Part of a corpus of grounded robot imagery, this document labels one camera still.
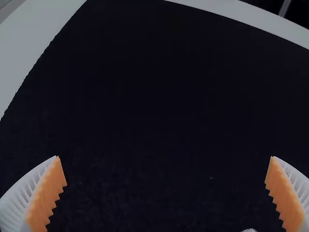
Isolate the black mat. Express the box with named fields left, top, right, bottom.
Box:
left=0, top=0, right=309, bottom=232

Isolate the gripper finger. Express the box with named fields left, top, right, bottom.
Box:
left=264, top=155, right=309, bottom=232
left=0, top=155, right=68, bottom=232

